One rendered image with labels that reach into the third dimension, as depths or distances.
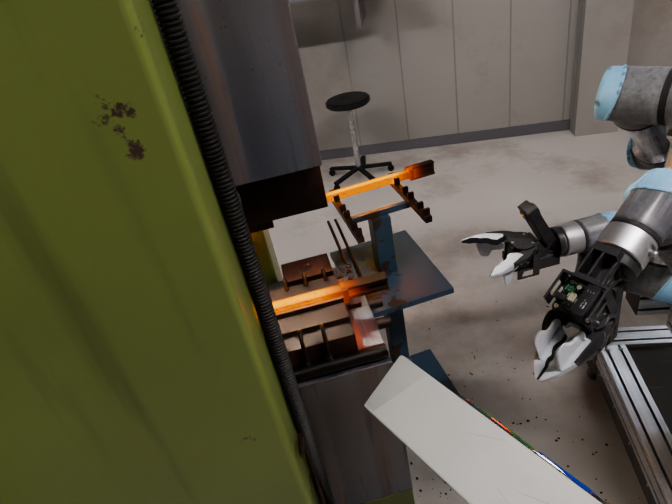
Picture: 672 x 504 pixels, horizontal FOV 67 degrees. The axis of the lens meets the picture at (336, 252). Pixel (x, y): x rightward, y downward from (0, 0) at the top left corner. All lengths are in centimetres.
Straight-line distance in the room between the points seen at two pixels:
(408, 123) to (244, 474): 375
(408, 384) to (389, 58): 363
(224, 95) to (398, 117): 358
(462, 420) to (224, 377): 27
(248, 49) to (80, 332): 40
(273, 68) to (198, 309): 34
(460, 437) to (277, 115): 47
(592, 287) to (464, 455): 32
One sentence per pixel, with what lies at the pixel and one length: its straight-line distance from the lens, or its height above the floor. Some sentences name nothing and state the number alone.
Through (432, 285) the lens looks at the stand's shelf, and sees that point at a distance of 163.
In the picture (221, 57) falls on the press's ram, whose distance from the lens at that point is 72.
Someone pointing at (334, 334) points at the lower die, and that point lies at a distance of 103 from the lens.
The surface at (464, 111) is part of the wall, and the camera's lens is 427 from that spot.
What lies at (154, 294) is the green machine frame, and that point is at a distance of 53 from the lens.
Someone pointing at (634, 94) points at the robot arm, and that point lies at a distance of 124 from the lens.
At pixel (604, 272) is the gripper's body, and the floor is 118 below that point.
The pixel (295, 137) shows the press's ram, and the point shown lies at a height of 142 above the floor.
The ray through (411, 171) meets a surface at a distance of 171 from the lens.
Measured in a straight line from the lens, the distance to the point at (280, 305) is 109.
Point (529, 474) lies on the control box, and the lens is 56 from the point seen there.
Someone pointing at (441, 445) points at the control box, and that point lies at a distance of 60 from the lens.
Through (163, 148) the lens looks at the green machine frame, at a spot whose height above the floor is 153.
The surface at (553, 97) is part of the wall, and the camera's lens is 437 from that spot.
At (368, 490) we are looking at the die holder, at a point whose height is 51.
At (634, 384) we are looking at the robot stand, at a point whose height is 23.
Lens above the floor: 166
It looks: 32 degrees down
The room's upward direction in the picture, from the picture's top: 12 degrees counter-clockwise
